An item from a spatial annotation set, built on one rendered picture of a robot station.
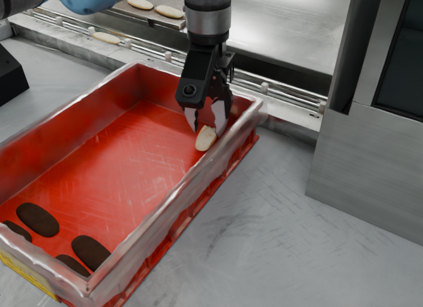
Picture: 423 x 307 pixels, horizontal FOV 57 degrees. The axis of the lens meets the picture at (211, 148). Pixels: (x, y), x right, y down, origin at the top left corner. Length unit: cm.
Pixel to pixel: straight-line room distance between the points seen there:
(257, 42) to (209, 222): 54
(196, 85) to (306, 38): 49
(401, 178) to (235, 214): 26
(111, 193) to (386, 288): 47
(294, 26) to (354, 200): 56
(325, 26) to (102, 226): 75
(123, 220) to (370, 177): 40
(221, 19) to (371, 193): 36
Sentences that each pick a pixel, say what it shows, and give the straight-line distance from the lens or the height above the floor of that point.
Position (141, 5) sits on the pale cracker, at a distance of 124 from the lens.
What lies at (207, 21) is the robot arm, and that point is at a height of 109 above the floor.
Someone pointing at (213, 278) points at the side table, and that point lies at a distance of 60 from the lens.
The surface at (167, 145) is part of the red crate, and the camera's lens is 79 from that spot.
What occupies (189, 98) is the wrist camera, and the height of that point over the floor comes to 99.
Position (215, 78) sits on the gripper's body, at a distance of 68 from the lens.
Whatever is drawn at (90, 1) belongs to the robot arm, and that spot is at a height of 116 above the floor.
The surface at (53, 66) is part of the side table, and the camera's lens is 115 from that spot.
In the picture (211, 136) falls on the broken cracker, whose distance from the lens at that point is 77.
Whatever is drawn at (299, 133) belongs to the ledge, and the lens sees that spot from 81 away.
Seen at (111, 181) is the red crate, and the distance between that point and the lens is 74.
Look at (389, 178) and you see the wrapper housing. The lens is 63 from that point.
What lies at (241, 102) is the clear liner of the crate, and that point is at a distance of 76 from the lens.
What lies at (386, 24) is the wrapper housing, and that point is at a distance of 52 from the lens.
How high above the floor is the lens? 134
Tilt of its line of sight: 41 degrees down
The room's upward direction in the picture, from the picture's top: straight up
